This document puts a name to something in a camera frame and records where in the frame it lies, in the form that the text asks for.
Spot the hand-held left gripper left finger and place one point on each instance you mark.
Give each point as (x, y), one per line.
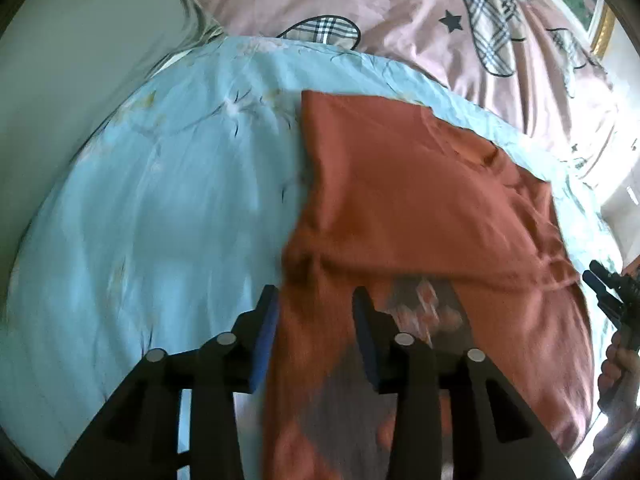
(266, 332)

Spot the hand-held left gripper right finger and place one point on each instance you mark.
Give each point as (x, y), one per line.
(369, 345)

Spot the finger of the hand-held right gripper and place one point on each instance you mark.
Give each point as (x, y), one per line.
(602, 287)

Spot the orange t-shirt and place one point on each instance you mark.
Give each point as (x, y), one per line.
(425, 240)

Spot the person's right hand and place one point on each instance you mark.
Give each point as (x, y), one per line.
(617, 370)

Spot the light blue floral blanket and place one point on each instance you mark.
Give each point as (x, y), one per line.
(150, 210)

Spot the pink plaid-heart duvet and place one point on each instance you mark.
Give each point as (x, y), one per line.
(425, 35)

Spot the gold picture frame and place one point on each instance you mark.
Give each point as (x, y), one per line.
(601, 27)

